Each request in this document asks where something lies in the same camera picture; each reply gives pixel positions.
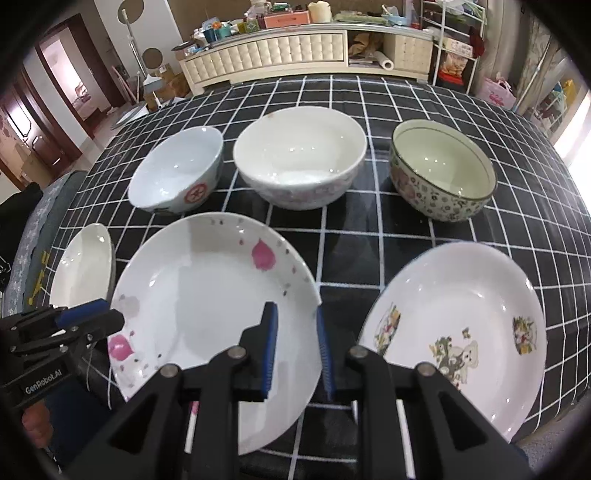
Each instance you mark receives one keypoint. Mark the light blue small bowl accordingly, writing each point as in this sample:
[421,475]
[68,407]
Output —
[179,173]

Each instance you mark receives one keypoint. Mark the bear pattern white plate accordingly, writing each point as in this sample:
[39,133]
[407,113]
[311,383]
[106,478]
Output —
[472,312]

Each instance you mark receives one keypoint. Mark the small white plate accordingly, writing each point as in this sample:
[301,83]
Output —
[86,270]

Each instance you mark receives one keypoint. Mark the pink gift bag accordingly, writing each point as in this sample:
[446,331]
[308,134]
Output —
[496,91]

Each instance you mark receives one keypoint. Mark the pink storage box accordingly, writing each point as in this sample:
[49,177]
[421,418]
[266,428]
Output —
[287,19]

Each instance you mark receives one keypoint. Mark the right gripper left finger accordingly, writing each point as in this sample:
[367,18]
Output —
[183,424]

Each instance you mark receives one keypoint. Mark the floral patterned green bowl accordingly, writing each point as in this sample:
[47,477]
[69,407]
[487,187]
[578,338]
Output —
[440,171]

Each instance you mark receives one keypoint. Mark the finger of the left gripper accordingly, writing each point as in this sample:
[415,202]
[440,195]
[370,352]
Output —
[95,328]
[76,315]

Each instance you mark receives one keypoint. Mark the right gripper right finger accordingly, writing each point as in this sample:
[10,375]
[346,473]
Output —
[412,422]

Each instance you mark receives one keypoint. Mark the pink flower white plate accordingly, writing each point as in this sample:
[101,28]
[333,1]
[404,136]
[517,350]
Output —
[190,291]

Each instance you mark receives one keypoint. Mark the left hand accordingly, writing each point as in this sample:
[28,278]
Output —
[37,425]

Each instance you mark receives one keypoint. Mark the cream tufted tv cabinet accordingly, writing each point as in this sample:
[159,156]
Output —
[310,49]

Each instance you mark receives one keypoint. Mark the white paper roll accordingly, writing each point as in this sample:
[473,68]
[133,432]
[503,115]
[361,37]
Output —
[383,60]

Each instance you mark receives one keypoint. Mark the white metal shelf rack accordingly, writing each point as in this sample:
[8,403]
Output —
[458,33]

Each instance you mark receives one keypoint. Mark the large white bowl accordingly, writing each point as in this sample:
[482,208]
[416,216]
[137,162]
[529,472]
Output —
[301,158]

